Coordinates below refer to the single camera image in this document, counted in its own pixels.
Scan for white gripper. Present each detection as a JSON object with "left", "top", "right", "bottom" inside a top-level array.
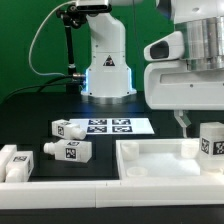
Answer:
[{"left": 144, "top": 31, "right": 224, "bottom": 138}]

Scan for white square table top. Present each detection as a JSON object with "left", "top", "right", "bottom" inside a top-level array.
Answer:
[{"left": 115, "top": 137, "right": 224, "bottom": 181}]

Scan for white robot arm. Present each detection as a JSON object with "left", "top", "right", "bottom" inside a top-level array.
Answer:
[{"left": 75, "top": 0, "right": 224, "bottom": 127}]

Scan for white sheet with markers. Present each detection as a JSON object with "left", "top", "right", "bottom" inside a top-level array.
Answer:
[{"left": 70, "top": 118, "right": 154, "bottom": 135}]

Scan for white front barrier wall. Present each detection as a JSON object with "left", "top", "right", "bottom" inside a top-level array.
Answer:
[{"left": 0, "top": 176, "right": 224, "bottom": 210}]

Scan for white barrier wall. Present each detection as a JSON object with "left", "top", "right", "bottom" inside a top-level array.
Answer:
[
  {"left": 0, "top": 145, "right": 17, "bottom": 183},
  {"left": 0, "top": 176, "right": 224, "bottom": 210}
]

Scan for black cables at base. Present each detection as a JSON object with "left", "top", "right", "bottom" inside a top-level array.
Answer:
[{"left": 0, "top": 73, "right": 87, "bottom": 105}]

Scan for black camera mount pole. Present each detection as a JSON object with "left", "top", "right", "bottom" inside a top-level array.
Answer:
[{"left": 56, "top": 4, "right": 87, "bottom": 94}]

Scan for grey cable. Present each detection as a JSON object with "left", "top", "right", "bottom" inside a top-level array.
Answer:
[{"left": 28, "top": 0, "right": 77, "bottom": 78}]

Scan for white left barrier wall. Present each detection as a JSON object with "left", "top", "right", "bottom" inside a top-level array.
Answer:
[{"left": 0, "top": 145, "right": 17, "bottom": 183}]

